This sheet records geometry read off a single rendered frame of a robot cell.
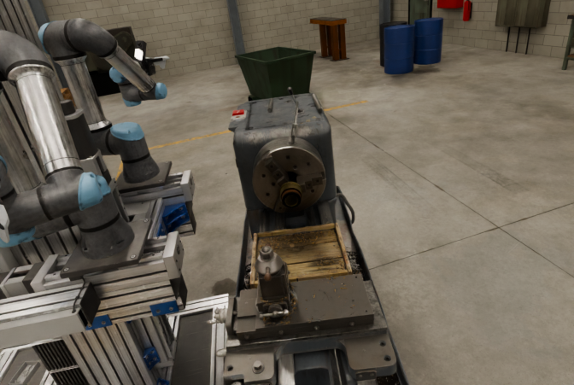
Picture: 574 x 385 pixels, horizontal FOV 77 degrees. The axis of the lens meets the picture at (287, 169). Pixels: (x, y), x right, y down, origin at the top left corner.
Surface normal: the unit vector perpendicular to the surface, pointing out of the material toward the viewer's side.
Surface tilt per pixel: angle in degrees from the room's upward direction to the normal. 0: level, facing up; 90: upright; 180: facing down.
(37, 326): 90
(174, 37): 90
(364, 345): 0
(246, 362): 0
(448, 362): 0
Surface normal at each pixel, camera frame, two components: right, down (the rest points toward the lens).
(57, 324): 0.15, 0.42
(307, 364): -0.13, -0.89
